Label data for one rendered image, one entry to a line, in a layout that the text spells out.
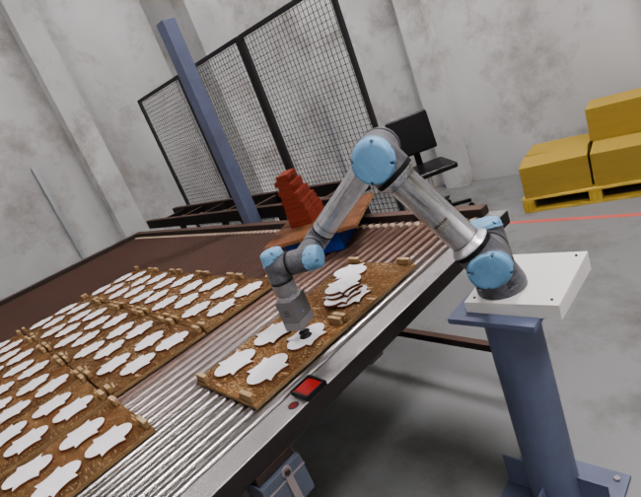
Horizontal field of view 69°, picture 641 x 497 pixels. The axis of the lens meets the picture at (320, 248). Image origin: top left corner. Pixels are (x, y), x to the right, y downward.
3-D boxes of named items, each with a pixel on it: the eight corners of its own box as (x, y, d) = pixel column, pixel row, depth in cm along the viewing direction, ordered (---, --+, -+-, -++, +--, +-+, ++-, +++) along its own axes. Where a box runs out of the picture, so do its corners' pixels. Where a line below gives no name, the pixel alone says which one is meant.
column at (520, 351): (631, 477, 171) (589, 269, 145) (604, 569, 148) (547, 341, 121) (526, 448, 199) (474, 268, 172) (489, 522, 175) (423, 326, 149)
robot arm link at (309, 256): (321, 234, 146) (291, 242, 151) (313, 249, 137) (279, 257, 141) (330, 255, 149) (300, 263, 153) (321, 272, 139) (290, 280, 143)
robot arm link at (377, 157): (519, 250, 133) (378, 117, 127) (526, 276, 120) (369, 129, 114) (485, 275, 139) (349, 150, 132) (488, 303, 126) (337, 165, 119)
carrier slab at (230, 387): (348, 327, 155) (347, 323, 155) (256, 410, 131) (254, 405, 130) (284, 317, 181) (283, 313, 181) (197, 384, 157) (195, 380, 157)
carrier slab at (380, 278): (416, 266, 180) (414, 262, 179) (349, 326, 155) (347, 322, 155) (350, 264, 206) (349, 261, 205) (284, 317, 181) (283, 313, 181)
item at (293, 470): (323, 497, 126) (299, 446, 121) (287, 539, 118) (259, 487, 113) (297, 481, 135) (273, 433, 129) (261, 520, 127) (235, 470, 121)
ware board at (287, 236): (374, 194, 261) (373, 191, 261) (357, 227, 217) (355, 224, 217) (294, 217, 280) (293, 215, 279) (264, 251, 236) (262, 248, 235)
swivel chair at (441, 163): (486, 203, 483) (459, 100, 450) (442, 233, 452) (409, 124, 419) (437, 203, 541) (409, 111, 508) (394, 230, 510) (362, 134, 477)
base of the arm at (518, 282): (534, 271, 145) (525, 244, 142) (518, 300, 135) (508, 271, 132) (487, 273, 155) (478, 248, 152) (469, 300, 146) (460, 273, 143)
